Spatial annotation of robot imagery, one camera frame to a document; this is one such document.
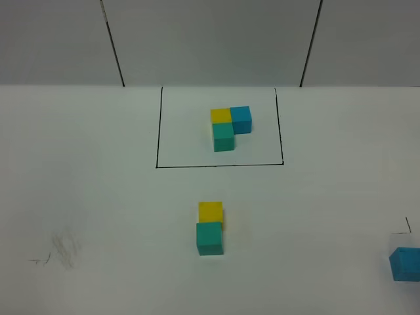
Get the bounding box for green template block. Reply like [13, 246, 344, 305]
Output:
[212, 123, 235, 152]

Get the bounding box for yellow template block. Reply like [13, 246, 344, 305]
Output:
[211, 108, 232, 124]

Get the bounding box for blue template block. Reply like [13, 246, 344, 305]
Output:
[230, 106, 252, 135]

